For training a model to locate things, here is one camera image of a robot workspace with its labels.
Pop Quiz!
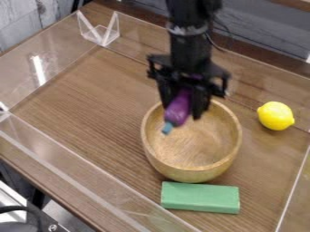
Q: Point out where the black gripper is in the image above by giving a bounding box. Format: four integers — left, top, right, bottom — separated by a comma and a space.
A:
147, 25, 230, 120

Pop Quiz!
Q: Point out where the purple toy eggplant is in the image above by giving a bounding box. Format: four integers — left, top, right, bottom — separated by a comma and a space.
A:
162, 89, 190, 135

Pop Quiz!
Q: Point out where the brown wooden bowl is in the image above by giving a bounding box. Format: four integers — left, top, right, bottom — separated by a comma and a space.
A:
140, 101, 242, 183

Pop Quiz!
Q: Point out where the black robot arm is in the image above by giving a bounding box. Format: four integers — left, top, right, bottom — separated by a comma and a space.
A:
147, 0, 231, 120

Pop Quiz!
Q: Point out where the yellow lemon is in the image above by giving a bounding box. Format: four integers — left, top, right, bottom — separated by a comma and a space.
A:
257, 101, 295, 131

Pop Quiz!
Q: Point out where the green rectangular block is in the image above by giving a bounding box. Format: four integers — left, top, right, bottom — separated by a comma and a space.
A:
162, 181, 241, 214

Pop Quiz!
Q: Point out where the black equipment at table edge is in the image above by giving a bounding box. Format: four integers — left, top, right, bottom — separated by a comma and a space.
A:
0, 206, 63, 232

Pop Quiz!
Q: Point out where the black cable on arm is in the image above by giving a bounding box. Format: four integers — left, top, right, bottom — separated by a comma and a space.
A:
203, 17, 239, 57

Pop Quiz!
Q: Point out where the clear acrylic corner bracket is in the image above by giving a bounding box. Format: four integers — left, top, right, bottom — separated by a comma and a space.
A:
76, 11, 120, 47

